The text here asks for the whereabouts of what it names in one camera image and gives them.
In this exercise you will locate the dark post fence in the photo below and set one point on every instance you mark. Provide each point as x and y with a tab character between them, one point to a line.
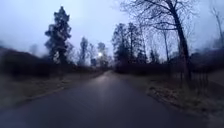
200	80

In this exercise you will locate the grass verge with leaves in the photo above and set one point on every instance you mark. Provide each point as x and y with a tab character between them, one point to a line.
180	96

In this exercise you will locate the large bare tree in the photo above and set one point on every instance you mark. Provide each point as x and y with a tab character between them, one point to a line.
181	43

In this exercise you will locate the cluster of distant trees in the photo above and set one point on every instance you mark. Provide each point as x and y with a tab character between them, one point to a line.
83	51

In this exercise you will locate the long dark hedge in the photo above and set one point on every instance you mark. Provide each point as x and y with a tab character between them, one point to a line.
26	65

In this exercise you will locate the leaf-strewn grass verge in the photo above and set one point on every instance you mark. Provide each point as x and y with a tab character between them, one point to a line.
30	87

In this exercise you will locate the dark grey asphalt road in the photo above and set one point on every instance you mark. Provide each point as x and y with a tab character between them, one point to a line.
106	103

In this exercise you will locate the tall dark conifer tree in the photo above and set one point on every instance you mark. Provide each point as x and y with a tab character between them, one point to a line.
59	33

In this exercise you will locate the cluster of dark pine trees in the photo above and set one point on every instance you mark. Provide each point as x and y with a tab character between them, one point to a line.
128	45

